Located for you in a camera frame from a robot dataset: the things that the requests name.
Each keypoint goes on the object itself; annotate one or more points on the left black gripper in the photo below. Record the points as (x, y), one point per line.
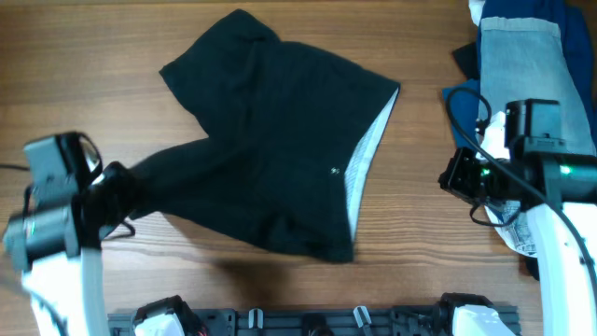
(118, 171)

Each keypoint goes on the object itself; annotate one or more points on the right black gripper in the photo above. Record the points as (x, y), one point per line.
(451, 179)

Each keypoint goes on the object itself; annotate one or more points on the black shorts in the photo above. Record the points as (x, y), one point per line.
(290, 131)

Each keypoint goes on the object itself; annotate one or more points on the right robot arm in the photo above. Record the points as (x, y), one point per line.
(557, 193)

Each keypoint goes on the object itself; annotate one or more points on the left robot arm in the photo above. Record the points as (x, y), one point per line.
(56, 245)

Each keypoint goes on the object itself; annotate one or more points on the blue garment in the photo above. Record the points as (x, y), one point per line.
(468, 105)

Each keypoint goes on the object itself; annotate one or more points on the grey jeans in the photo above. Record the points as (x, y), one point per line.
(522, 59)

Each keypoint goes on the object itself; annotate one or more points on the white garment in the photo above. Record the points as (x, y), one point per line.
(475, 9)

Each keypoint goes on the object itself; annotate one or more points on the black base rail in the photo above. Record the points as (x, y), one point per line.
(396, 321)

